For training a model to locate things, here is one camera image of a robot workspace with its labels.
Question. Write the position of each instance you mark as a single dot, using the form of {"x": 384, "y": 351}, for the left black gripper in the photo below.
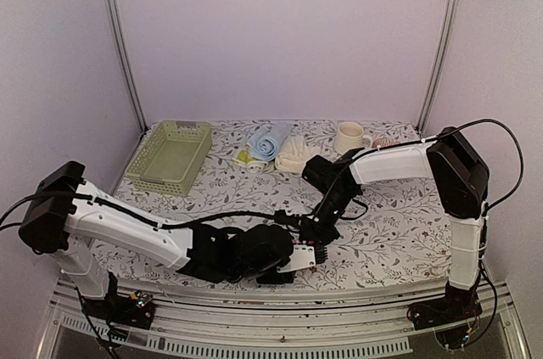
{"x": 288, "y": 279}

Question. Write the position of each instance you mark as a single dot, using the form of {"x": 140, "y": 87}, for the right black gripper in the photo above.
{"x": 310, "y": 232}

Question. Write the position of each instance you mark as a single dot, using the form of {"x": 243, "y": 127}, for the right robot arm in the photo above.
{"x": 459, "y": 174}

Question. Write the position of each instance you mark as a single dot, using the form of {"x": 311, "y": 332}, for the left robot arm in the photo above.
{"x": 66, "y": 209}

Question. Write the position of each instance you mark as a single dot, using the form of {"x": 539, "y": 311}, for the cream rolled towel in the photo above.
{"x": 294, "y": 153}

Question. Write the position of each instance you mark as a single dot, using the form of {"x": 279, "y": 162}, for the cream ceramic mug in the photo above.
{"x": 351, "y": 135}

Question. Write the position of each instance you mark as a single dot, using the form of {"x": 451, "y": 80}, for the blue rolled towel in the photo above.
{"x": 266, "y": 142}

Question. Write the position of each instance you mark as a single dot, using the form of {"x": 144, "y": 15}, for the green white towel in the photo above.
{"x": 246, "y": 162}

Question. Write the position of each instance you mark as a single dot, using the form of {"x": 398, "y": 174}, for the red patterned bowl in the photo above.
{"x": 382, "y": 142}

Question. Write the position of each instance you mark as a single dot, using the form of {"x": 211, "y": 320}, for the green plastic basket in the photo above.
{"x": 169, "y": 160}

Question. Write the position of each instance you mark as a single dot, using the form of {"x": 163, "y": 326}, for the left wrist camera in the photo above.
{"x": 303, "y": 257}

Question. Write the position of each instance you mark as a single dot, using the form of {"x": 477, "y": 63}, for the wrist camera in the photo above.
{"x": 291, "y": 221}
{"x": 303, "y": 257}

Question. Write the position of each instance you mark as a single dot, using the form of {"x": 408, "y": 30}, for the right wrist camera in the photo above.
{"x": 291, "y": 221}

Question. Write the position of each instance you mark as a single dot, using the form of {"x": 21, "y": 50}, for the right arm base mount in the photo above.
{"x": 460, "y": 315}

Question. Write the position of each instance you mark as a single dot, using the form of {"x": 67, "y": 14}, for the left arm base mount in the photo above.
{"x": 121, "y": 310}

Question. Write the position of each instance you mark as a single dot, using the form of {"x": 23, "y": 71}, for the right aluminium post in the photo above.
{"x": 438, "y": 65}

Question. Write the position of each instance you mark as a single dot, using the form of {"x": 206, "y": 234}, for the aluminium post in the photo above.
{"x": 113, "y": 12}
{"x": 438, "y": 65}

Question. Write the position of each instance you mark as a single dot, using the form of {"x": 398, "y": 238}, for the left aluminium post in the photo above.
{"x": 113, "y": 12}

